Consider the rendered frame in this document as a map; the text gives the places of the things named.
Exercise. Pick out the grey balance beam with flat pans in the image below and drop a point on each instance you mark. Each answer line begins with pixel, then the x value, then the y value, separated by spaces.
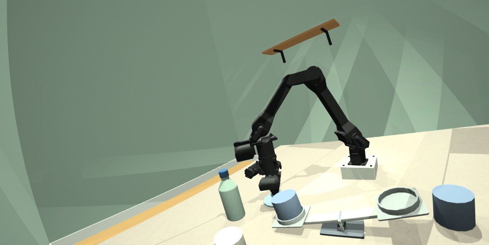
pixel 393 203

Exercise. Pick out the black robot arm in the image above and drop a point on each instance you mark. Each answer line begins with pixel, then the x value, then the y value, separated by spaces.
pixel 314 79

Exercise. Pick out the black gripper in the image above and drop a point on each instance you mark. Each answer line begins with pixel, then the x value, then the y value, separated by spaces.
pixel 270 168

